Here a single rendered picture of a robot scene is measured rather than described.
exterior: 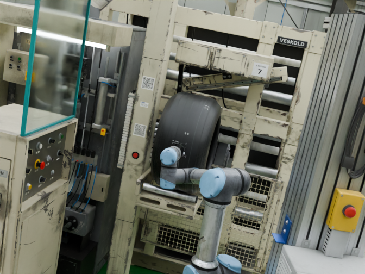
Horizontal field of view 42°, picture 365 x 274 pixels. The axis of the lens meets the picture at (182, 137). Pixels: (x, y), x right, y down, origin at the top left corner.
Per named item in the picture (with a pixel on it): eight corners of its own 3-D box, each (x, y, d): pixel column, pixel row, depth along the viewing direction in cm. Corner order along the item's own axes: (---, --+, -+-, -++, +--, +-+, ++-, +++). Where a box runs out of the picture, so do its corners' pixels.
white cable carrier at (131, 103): (117, 167, 295) (128, 92, 283) (119, 164, 299) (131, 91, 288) (123, 168, 294) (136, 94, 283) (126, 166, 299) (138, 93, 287)
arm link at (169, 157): (158, 166, 218) (159, 148, 217) (163, 162, 229) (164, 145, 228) (175, 168, 217) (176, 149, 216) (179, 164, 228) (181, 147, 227)
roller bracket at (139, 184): (133, 195, 282) (136, 179, 280) (151, 176, 321) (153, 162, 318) (138, 196, 282) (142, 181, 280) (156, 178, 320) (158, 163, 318)
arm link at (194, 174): (264, 168, 197) (194, 163, 237) (244, 168, 191) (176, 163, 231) (263, 195, 197) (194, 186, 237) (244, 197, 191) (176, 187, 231)
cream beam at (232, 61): (174, 62, 299) (178, 39, 296) (182, 61, 323) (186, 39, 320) (269, 82, 290) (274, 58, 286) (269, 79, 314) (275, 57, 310)
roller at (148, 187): (139, 190, 285) (141, 183, 284) (142, 187, 289) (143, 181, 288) (196, 204, 279) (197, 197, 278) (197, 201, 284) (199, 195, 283)
